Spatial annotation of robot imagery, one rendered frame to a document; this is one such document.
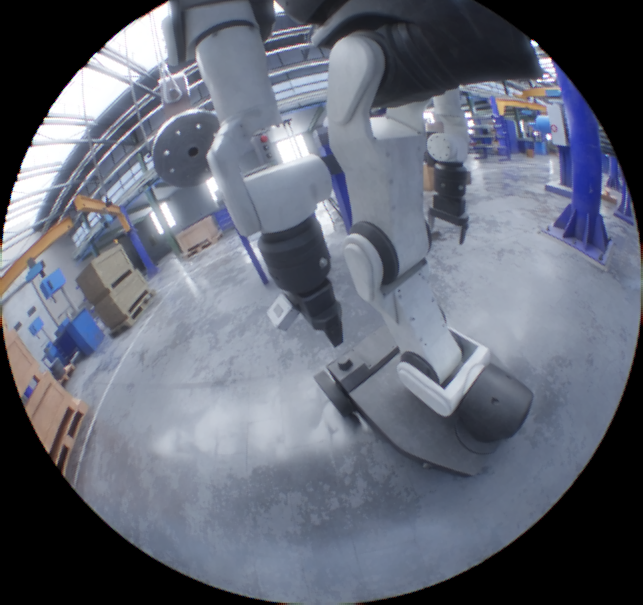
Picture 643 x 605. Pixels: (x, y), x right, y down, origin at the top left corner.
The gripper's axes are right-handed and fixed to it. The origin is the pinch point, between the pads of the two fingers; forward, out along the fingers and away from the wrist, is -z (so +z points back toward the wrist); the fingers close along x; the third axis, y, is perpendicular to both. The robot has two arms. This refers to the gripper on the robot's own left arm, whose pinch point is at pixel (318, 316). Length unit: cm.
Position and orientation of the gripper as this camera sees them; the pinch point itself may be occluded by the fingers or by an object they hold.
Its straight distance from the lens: 38.4
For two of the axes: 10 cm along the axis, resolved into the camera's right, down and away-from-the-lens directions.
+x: -5.3, -4.8, 7.0
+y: -8.2, 5.0, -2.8
